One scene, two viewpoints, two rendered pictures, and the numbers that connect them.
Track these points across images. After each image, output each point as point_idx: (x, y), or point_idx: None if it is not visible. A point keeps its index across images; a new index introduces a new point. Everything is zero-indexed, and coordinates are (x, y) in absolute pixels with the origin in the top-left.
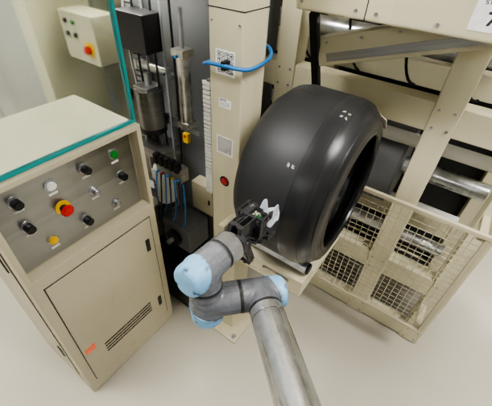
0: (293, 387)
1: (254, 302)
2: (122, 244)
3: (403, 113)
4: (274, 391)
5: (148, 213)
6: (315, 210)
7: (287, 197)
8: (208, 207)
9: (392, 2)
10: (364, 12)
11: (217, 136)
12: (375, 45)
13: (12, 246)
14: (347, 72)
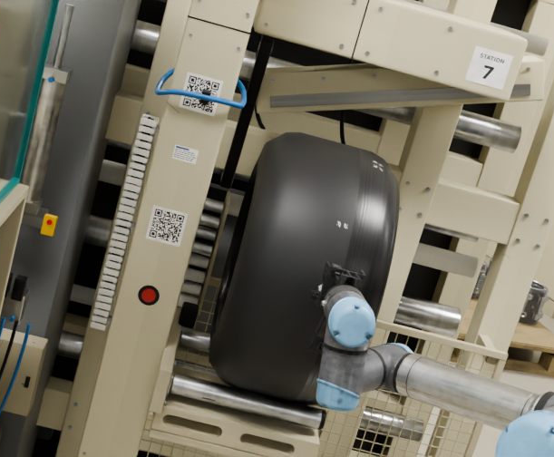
0: (506, 385)
1: (400, 360)
2: None
3: None
4: (490, 398)
5: None
6: (379, 282)
7: (345, 267)
8: (23, 393)
9: (386, 43)
10: (352, 49)
11: (153, 210)
12: (343, 90)
13: None
14: (262, 130)
